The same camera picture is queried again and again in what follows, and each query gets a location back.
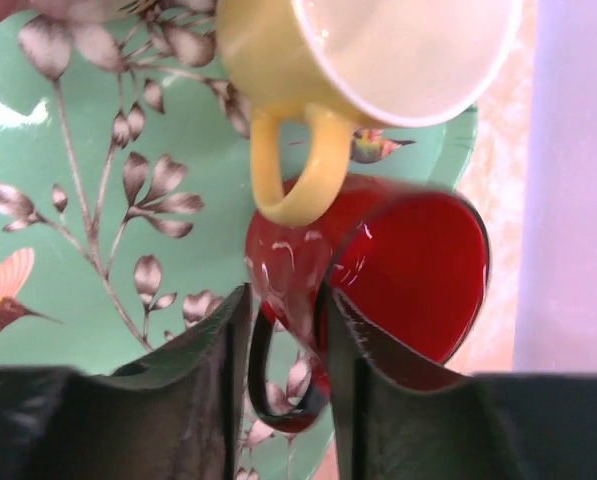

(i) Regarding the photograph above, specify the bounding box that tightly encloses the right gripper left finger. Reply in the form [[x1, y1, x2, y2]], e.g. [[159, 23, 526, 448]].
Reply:
[[0, 285, 252, 479]]

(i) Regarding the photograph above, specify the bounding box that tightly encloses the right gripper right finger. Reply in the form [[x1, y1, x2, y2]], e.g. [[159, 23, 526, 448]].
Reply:
[[325, 289, 597, 479]]

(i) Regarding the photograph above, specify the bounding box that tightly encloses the red mug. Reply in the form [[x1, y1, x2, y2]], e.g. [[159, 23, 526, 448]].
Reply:
[[245, 174, 491, 433]]

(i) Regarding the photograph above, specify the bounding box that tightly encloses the yellow mug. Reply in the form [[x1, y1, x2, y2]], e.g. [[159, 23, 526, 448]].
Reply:
[[215, 0, 522, 226]]

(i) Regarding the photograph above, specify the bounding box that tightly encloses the pink floral mug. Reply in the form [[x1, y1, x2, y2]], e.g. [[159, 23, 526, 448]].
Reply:
[[25, 0, 216, 23]]

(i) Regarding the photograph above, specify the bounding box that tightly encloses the green floral tray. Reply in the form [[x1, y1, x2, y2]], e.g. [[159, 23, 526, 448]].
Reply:
[[0, 4, 477, 479]]

